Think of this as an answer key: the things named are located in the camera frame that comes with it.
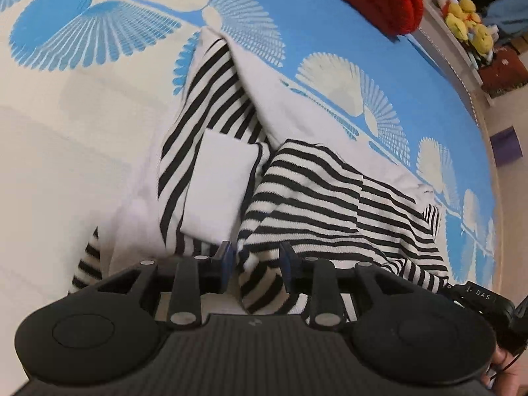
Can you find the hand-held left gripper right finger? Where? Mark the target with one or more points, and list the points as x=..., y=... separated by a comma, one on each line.
x=286, y=266

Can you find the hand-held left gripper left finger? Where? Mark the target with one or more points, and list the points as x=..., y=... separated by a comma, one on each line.
x=225, y=262

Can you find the black white striped hoodie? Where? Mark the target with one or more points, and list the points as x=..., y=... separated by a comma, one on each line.
x=330, y=198

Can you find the person's right hand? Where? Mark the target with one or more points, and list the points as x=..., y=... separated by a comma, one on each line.
x=509, y=373

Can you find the dark red pillow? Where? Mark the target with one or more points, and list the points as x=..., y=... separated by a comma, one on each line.
x=501, y=70

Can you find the white windowsill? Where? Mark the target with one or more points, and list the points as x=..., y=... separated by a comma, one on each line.
x=449, y=57

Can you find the blue white printed bedspread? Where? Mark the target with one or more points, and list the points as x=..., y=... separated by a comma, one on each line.
x=330, y=20

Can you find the yellow bear plush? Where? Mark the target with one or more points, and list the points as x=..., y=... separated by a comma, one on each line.
x=484, y=37

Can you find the yellow duck plush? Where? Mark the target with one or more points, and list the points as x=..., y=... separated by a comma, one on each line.
x=460, y=16

